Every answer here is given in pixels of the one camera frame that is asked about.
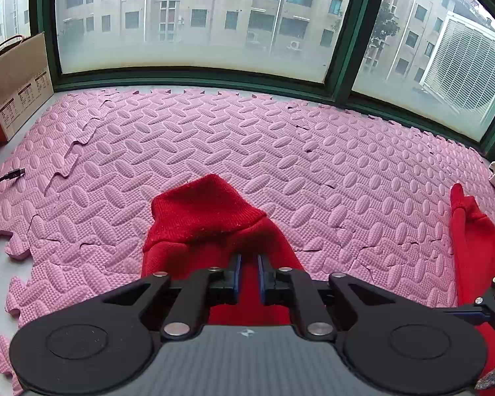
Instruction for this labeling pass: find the green tree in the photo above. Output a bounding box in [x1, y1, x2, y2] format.
[365, 0, 401, 71]

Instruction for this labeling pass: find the white louvered air conditioner unit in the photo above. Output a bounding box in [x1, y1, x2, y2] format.
[420, 10, 495, 112]

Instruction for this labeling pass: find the black charging cable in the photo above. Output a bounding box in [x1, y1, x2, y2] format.
[0, 168, 26, 194]

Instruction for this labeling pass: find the red knit sweater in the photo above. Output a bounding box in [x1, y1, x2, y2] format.
[141, 174, 495, 380]

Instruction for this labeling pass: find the dark green window frame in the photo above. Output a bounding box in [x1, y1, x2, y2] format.
[0, 0, 495, 159]

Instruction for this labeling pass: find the beige apartment building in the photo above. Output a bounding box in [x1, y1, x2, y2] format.
[0, 0, 491, 83]

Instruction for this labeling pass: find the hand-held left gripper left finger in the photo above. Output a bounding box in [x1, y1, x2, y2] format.
[101, 254, 242, 341]

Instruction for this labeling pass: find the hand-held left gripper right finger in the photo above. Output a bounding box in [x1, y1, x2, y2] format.
[258, 255, 397, 339]

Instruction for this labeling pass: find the pink foam puzzle mat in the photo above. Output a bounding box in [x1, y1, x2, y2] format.
[0, 88, 495, 396]

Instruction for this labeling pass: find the brown cardboard box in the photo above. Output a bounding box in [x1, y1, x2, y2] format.
[0, 32, 54, 146]

